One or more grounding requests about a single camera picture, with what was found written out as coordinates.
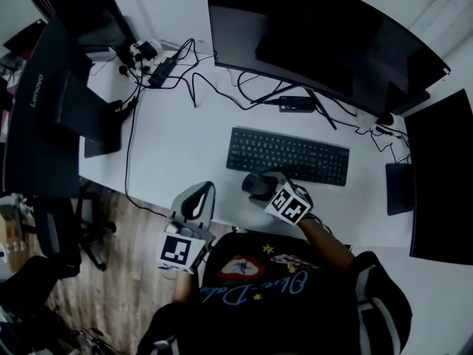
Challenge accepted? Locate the black office chair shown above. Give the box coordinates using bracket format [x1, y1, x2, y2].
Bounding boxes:
[32, 186, 118, 273]

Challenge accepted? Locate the person's black printed shirt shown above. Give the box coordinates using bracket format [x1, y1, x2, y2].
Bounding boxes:
[136, 231, 413, 355]

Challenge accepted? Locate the person's right forearm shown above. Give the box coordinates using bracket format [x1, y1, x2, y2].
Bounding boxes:
[297, 214, 356, 274]

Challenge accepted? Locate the black adapter cable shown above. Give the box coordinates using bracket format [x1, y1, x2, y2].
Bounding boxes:
[176, 38, 282, 111]

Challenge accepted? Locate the black rectangular monitor base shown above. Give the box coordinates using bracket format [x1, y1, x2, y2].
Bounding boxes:
[385, 162, 415, 217]

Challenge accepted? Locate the black flat monitor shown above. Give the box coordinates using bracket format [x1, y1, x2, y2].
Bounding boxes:
[403, 88, 473, 266]

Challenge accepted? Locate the black keyboard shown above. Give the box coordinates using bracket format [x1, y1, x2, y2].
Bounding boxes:
[225, 126, 351, 188]

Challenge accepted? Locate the black computer mouse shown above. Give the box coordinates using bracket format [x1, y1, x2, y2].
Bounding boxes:
[242, 172, 279, 196]

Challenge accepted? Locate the black monitor with white lettering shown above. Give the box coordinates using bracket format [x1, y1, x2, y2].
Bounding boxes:
[1, 13, 123, 199]

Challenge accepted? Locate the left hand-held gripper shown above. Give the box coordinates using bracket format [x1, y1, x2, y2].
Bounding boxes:
[157, 180, 217, 275]

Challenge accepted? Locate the long black power cable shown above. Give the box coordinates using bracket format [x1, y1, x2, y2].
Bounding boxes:
[123, 64, 171, 218]

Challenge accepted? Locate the black docking adapter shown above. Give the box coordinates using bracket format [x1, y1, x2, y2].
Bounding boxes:
[147, 56, 179, 89]

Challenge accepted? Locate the white power strip with plugs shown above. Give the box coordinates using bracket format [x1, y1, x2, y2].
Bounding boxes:
[117, 38, 164, 78]

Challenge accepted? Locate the black power adapter brick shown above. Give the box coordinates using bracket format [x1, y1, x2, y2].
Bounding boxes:
[277, 95, 316, 115]

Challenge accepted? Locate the person's left forearm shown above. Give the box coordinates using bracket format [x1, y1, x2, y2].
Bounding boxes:
[171, 270, 197, 305]

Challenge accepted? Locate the black tangled monitor cable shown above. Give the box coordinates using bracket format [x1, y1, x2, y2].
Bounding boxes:
[313, 98, 412, 166]

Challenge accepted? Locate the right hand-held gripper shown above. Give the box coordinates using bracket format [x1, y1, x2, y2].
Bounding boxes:
[248, 169, 314, 227]

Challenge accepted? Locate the large curved black monitor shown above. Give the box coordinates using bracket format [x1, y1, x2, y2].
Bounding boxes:
[205, 0, 452, 118]

